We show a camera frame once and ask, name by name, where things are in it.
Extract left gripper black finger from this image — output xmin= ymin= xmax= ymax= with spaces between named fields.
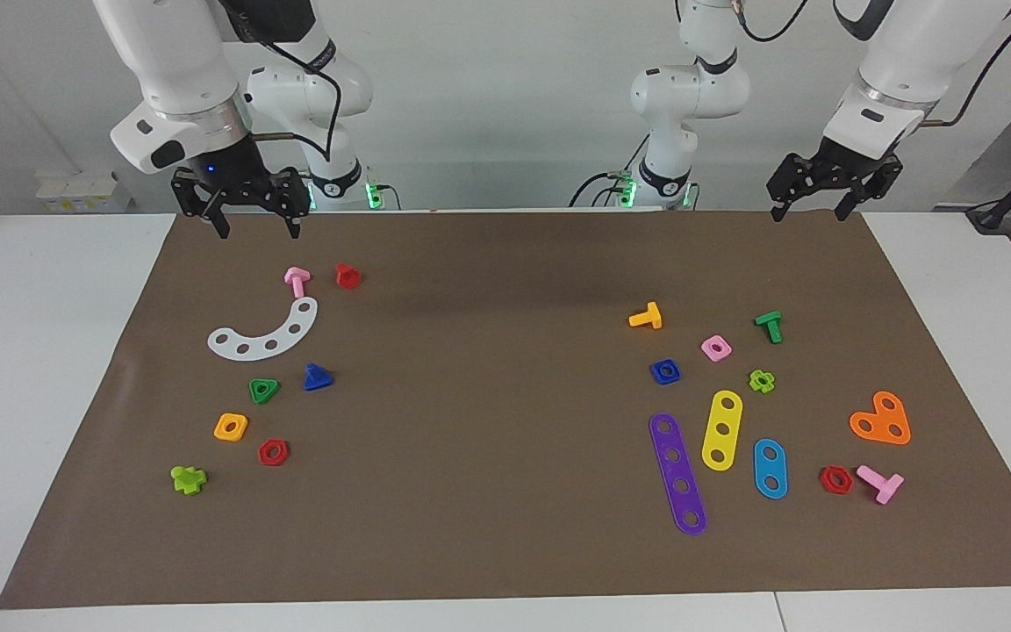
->
xmin=835 ymin=158 xmax=903 ymax=222
xmin=767 ymin=154 xmax=814 ymax=222

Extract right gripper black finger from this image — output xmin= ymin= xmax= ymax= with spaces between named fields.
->
xmin=276 ymin=169 xmax=312 ymax=240
xmin=174 ymin=171 xmax=232 ymax=240

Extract white box with yellow labels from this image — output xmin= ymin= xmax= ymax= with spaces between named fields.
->
xmin=36 ymin=171 xmax=133 ymax=214

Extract white curved strip with holes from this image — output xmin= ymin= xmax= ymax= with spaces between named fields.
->
xmin=207 ymin=297 xmax=319 ymax=362

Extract orange heart-shaped plastic plate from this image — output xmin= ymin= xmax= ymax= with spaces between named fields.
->
xmin=849 ymin=391 xmax=912 ymax=446

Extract yellow three-hole plastic strip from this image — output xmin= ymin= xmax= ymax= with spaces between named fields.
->
xmin=701 ymin=390 xmax=744 ymax=472

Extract blue two-hole plastic strip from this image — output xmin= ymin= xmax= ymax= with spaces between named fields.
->
xmin=752 ymin=438 xmax=789 ymax=500

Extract purple four-hole plastic strip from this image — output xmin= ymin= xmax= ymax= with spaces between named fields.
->
xmin=649 ymin=413 xmax=708 ymax=536

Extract brown table mat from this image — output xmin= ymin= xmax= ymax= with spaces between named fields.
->
xmin=0 ymin=209 xmax=1011 ymax=611

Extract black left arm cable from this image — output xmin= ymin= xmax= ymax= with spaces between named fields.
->
xmin=729 ymin=0 xmax=1011 ymax=128

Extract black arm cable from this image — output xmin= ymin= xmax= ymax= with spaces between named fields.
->
xmin=729 ymin=0 xmax=1011 ymax=128
xmin=242 ymin=0 xmax=344 ymax=163

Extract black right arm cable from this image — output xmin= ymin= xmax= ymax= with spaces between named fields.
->
xmin=242 ymin=0 xmax=344 ymax=163

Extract black base cables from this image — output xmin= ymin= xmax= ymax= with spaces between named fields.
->
xmin=569 ymin=132 xmax=651 ymax=209

